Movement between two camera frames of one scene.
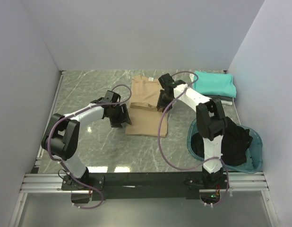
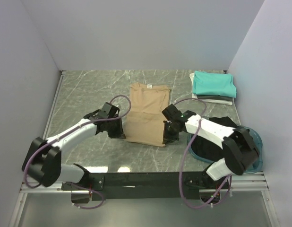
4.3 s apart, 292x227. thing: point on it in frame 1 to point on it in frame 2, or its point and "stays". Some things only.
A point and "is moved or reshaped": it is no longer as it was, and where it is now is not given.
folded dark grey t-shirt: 221,97 stays
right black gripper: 163,101 to 169,133
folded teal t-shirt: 214,83 stays
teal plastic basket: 254,160 stays
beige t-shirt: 144,118 is moved or reshaped
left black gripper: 122,114 to 116,129
